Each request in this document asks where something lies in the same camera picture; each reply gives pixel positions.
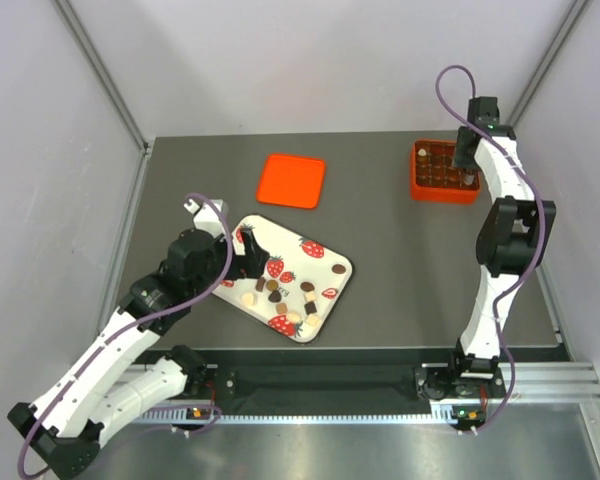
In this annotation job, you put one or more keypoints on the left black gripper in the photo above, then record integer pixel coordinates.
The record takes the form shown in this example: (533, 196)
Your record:
(251, 264)

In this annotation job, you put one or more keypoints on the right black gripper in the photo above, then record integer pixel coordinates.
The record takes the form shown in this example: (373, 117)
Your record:
(460, 160)

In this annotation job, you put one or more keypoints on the white strawberry tray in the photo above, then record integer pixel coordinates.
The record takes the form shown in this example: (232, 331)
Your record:
(294, 258)

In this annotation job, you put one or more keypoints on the brown oval chocolate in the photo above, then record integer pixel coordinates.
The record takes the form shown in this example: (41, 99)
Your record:
(338, 269)

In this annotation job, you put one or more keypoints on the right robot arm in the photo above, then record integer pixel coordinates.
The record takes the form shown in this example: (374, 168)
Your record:
(512, 240)

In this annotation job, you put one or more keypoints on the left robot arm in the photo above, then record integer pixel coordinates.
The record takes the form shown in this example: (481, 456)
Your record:
(73, 421)

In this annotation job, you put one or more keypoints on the brown rectangular chocolate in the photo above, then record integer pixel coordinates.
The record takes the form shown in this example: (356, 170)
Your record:
(260, 284)

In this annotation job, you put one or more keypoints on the tan ribbed round chocolate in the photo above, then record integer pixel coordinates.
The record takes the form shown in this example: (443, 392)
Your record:
(272, 285)

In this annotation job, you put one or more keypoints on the white heart chocolate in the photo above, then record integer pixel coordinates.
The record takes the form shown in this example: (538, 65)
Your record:
(249, 299)

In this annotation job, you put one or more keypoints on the dark heart chocolate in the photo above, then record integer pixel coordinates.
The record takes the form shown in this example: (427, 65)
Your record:
(275, 297)

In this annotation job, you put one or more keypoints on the caramel square chocolate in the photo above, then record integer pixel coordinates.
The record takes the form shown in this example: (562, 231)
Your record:
(281, 308)

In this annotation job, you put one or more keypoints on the brown dome chocolate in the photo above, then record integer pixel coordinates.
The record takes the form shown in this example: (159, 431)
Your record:
(307, 286)

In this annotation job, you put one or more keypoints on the cream almond chocolate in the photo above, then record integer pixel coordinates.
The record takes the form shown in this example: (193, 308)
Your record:
(293, 318)

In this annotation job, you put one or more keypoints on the dark small square chocolate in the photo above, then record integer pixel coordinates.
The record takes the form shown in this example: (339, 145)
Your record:
(310, 308)

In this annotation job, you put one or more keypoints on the orange compartment box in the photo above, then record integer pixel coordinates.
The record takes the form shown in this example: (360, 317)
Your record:
(433, 178)

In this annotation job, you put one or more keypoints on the orange box lid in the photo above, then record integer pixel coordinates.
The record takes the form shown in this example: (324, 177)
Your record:
(291, 181)

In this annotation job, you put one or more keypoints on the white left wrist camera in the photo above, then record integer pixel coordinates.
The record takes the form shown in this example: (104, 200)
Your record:
(204, 217)

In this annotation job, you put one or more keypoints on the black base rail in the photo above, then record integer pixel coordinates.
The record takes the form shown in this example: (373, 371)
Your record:
(343, 383)

